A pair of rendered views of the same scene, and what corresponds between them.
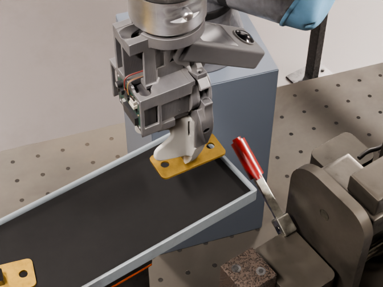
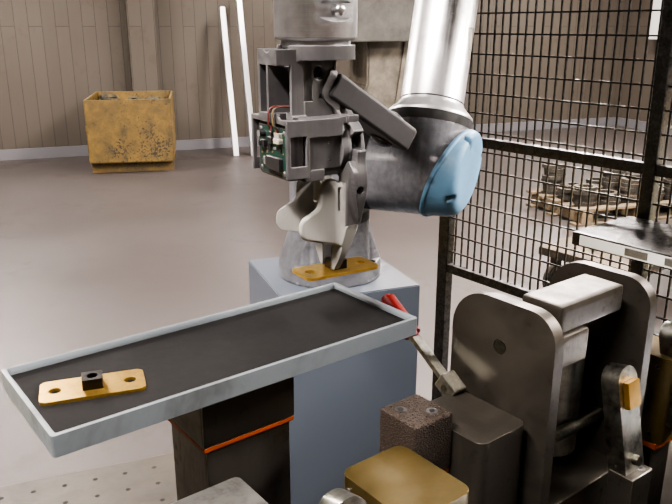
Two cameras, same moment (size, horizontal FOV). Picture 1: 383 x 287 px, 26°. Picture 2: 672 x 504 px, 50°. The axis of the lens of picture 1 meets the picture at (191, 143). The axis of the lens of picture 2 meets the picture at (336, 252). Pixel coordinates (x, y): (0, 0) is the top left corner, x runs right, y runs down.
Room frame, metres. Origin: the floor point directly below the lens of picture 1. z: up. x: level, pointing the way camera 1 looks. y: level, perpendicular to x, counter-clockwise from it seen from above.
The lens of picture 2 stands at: (-0.07, 0.04, 1.45)
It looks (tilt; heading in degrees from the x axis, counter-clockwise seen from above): 17 degrees down; 357
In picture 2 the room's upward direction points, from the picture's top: straight up
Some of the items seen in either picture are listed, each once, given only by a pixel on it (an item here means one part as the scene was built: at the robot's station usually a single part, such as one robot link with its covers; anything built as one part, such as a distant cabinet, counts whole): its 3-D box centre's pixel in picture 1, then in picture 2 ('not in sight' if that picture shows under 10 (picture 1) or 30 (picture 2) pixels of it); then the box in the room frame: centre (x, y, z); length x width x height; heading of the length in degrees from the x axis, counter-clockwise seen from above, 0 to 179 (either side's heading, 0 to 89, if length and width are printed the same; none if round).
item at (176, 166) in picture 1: (187, 152); (335, 264); (0.63, 0.00, 1.22); 0.08 x 0.04 x 0.01; 119
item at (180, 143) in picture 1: (176, 146); (325, 227); (0.60, 0.02, 1.27); 0.06 x 0.03 x 0.09; 119
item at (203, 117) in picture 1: (195, 111); (345, 178); (0.61, 0.00, 1.31); 0.05 x 0.02 x 0.09; 29
